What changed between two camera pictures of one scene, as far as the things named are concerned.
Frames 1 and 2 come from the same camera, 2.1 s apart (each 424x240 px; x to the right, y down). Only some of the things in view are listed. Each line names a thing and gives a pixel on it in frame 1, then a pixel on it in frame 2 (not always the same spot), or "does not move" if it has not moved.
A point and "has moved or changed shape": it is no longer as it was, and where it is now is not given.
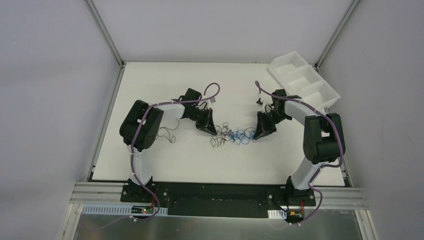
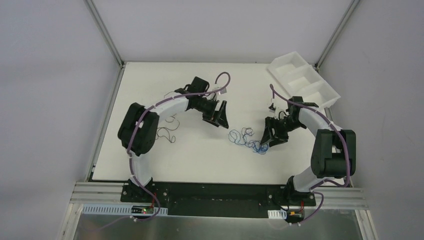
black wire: [222, 134] -> [246, 130]
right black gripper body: [267, 119] -> [278, 126]
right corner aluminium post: [350, 10] does not move
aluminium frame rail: [93, 191] does not move
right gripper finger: [262, 117] -> [274, 141]
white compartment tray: [300, 80] does not move
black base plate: [218, 199] does not move
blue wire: [243, 136] has moved or changed shape
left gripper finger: [208, 127] -> [218, 120]
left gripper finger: [210, 118] -> [221, 113]
